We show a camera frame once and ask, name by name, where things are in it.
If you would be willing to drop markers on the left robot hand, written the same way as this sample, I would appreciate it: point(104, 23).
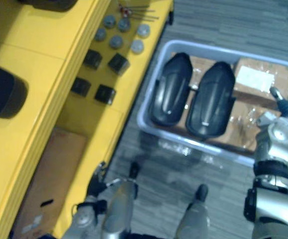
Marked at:
point(97, 185)

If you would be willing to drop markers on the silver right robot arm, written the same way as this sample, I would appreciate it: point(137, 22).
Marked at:
point(273, 174)

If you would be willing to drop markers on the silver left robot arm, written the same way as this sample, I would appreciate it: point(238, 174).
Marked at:
point(84, 220)

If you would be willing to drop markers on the yellow metal shelf unit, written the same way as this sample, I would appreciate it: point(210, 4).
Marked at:
point(44, 49)

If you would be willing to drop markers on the silver left robot leg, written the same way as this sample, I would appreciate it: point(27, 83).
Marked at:
point(119, 211)

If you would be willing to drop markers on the silver robot leg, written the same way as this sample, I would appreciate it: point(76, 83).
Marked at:
point(194, 221)
point(119, 211)

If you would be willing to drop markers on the cardboard box with white label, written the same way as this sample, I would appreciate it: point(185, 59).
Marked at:
point(255, 84)

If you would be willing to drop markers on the dark left robot foot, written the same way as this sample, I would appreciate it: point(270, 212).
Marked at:
point(134, 170)

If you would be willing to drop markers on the dark robot foot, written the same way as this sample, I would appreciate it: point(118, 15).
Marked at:
point(201, 193)
point(134, 170)

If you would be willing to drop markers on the flat cardboard box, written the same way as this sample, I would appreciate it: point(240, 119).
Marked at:
point(56, 169)

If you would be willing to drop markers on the black plastic housing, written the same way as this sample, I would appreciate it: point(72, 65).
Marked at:
point(209, 102)
point(172, 89)
point(2, 89)
point(51, 4)

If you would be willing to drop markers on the small black box part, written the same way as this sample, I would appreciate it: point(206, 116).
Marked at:
point(92, 59)
point(119, 63)
point(105, 94)
point(81, 86)

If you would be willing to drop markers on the grey plastic bin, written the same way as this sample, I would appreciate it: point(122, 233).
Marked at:
point(148, 107)

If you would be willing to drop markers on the silver right robot leg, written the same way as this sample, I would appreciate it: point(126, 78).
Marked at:
point(194, 221)

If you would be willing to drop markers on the dark right robot foot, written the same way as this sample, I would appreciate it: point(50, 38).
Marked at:
point(201, 193)

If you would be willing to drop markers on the light grey round part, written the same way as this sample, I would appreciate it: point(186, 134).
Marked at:
point(143, 30)
point(137, 46)

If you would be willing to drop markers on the grey round metal part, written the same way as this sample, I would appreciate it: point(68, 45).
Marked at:
point(100, 34)
point(124, 25)
point(109, 22)
point(116, 41)

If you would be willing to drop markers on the thin metal rod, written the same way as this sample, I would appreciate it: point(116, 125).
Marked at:
point(133, 6)
point(143, 11)

